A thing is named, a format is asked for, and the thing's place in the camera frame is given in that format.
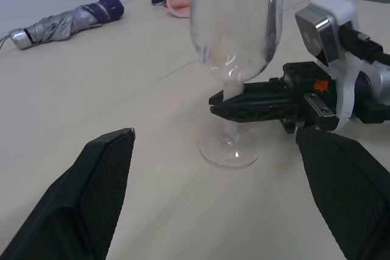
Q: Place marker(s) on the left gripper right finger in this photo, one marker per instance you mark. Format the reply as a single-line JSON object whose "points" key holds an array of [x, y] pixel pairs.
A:
{"points": [[353, 196]]}

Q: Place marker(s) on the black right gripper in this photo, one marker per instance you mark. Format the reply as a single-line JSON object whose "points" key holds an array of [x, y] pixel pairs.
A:
{"points": [[307, 74]]}

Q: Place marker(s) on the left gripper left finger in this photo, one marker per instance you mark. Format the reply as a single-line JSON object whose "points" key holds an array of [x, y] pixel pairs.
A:
{"points": [[70, 205]]}

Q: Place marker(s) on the clear wine glass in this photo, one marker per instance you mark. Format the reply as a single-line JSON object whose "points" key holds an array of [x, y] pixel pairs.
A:
{"points": [[231, 28]]}

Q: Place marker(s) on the folded grey purple umbrella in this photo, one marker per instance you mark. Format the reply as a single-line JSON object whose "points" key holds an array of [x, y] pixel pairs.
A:
{"points": [[61, 25]]}

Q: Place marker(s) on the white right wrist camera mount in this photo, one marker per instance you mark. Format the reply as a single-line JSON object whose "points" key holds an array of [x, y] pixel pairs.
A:
{"points": [[338, 7]]}

